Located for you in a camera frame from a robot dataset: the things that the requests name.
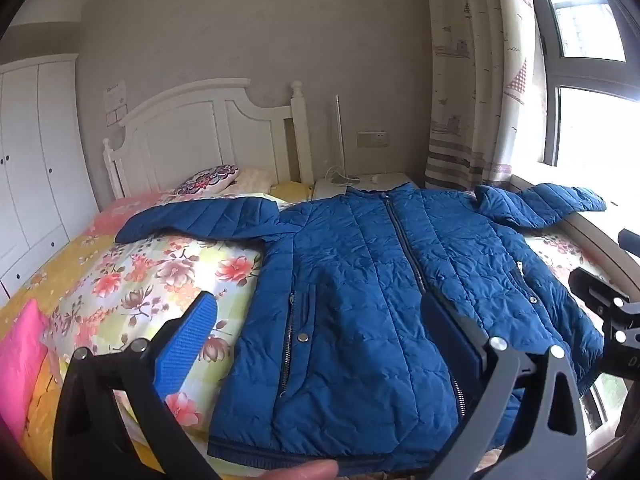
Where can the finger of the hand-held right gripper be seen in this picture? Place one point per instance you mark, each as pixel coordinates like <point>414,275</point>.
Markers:
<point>617,320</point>
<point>630,239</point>

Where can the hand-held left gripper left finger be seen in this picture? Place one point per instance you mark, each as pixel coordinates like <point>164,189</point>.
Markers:
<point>192,340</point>

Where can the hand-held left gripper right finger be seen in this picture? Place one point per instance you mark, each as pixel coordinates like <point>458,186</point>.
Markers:
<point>452,345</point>

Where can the blue quilted jacket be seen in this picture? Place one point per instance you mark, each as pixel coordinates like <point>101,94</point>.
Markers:
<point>360,260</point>

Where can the person's left hand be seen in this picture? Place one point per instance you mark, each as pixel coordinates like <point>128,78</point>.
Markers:
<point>305,471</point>

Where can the floral quilt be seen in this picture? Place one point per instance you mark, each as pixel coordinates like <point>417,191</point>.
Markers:
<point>150,275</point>

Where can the window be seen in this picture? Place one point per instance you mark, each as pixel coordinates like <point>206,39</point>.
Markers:
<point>595,125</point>

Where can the yellow pink patchwork bed sheet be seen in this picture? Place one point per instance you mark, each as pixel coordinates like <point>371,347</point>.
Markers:
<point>65,260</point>

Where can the purple patterned pillow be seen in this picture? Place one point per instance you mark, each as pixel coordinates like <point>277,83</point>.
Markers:
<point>207,180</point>

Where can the beige pillow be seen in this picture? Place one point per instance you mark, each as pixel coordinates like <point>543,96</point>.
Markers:
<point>255,180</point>

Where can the pink cloth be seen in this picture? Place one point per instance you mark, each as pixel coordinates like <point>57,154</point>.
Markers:
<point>20,355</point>

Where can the yellow pillow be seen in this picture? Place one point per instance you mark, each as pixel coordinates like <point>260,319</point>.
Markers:
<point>292,191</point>

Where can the white nightstand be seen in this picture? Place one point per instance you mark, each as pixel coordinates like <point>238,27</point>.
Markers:
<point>330,189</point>

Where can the white wooden bed headboard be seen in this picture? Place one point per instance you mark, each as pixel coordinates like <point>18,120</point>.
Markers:
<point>200,130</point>

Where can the printed curtain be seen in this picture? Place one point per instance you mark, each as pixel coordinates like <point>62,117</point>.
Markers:
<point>470,85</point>

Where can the white wardrobe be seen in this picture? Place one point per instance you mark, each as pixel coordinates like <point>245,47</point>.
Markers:
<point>35,170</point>

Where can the white pole lamp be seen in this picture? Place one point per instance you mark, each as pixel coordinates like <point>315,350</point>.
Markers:
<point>339,135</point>

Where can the wall socket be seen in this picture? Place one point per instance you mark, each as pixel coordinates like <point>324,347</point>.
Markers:
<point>372,138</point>

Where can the wall paper sheet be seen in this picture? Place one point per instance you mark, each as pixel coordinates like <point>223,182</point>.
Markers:
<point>115,102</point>

